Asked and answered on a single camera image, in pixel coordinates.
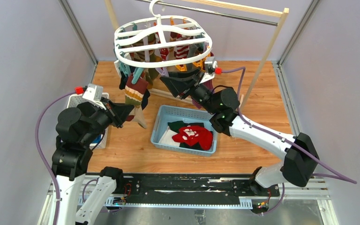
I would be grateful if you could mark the blue cloth in basket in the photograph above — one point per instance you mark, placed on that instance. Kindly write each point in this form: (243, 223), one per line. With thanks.
(98, 139)

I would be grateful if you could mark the lilac clothes peg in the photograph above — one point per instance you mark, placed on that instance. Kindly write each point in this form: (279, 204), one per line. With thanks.
(162, 71)

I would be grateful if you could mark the navy hanging sock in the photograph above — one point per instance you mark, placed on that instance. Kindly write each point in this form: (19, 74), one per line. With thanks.
(123, 80)

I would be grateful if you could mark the beige striped ribbed sock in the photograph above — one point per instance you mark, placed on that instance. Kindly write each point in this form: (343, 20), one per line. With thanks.
(134, 95)

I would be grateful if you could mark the white plastic basket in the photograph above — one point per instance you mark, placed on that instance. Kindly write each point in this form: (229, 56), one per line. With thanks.
(73, 101)

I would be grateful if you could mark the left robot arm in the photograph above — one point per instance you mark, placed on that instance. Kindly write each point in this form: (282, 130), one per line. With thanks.
(77, 128)

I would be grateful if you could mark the purple mustard hanging sock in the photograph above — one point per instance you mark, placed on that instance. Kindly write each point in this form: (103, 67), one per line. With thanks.
(205, 78)

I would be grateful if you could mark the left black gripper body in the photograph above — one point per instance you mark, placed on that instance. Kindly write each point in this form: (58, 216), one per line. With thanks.
(103, 116)

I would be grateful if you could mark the white sock in basket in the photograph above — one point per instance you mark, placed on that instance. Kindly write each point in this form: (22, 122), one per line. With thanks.
(167, 138)

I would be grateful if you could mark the wooden clothes rack frame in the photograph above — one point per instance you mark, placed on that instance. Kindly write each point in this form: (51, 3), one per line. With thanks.
(282, 16)

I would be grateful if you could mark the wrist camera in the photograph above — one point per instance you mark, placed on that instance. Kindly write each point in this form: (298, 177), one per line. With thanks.
(93, 95)
(210, 65)

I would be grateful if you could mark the teal clothes peg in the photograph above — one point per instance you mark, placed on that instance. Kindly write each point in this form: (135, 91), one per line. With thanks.
(137, 74)

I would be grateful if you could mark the metal rack rod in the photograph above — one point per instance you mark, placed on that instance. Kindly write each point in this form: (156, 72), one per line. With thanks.
(210, 12)

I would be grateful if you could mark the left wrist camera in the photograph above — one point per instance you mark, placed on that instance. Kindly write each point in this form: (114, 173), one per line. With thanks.
(93, 95)

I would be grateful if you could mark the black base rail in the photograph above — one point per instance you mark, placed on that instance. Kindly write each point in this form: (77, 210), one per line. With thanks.
(189, 189)

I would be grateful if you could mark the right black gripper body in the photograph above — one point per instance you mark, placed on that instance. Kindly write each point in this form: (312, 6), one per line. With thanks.
(201, 94)

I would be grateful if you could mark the olive tan hanging sock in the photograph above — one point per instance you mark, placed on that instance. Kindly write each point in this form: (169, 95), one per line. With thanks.
(152, 72)

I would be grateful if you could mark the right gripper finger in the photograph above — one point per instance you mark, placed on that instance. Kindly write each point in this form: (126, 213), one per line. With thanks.
(185, 74)
(178, 87)

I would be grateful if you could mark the orange clothes peg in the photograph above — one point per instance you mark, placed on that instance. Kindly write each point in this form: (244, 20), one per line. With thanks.
(198, 63)

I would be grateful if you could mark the white oval clip hanger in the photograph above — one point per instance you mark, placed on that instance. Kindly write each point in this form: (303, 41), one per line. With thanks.
(172, 31)

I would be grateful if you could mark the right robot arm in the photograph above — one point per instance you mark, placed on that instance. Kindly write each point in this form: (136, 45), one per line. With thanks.
(297, 153)

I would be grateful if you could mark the dark green sock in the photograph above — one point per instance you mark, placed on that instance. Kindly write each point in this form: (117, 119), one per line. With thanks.
(176, 125)

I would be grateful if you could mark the light blue plastic basket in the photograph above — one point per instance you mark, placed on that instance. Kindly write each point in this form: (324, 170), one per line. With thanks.
(168, 113)

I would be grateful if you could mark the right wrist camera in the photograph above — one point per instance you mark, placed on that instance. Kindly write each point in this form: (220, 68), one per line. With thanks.
(210, 65)

